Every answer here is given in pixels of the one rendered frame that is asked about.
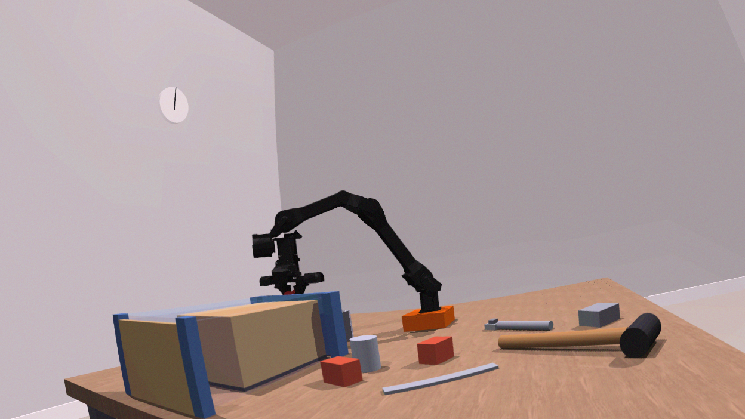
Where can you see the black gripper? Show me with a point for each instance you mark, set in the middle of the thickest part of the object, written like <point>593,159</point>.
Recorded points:
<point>301,281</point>

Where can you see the pale grey flat bar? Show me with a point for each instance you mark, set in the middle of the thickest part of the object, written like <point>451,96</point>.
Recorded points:
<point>439,380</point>

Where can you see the mallet with wooden handle and black head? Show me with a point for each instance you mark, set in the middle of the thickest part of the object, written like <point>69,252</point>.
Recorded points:
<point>634,340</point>

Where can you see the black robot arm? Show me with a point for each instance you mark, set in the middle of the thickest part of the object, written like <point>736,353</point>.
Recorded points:
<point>371,213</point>

